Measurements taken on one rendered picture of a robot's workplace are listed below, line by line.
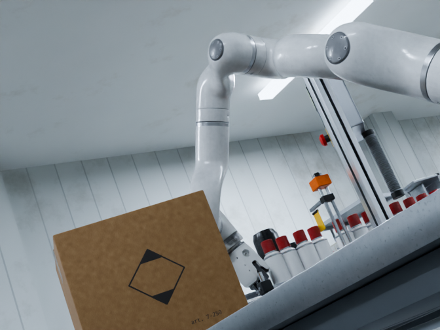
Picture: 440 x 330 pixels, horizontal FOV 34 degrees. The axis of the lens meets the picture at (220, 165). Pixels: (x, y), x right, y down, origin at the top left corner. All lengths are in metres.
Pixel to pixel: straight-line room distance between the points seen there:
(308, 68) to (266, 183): 4.77
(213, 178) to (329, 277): 1.05
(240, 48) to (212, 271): 0.61
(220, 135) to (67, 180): 3.68
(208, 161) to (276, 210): 4.45
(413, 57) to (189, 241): 0.55
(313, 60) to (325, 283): 0.88
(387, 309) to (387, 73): 0.70
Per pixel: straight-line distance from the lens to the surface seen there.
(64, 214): 5.36
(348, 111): 2.04
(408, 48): 1.44
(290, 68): 1.67
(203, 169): 1.86
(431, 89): 1.40
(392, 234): 0.73
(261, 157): 6.49
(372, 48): 1.44
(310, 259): 1.96
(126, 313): 1.33
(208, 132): 1.87
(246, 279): 1.90
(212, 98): 1.88
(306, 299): 0.84
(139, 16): 4.08
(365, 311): 0.85
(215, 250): 1.38
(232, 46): 1.74
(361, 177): 1.96
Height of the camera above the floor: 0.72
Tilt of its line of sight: 18 degrees up
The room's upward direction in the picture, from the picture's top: 22 degrees counter-clockwise
